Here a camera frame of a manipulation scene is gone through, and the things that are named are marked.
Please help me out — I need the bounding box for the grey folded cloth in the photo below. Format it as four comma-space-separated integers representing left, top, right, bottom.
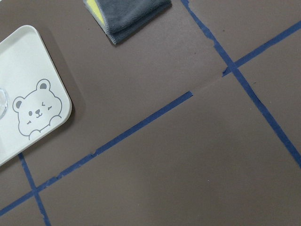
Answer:
83, 0, 172, 45

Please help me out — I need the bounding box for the cream bear tray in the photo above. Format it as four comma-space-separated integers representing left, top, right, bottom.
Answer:
0, 25, 72, 164

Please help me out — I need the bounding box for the clear wine glass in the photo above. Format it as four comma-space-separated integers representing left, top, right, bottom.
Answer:
0, 88, 9, 119

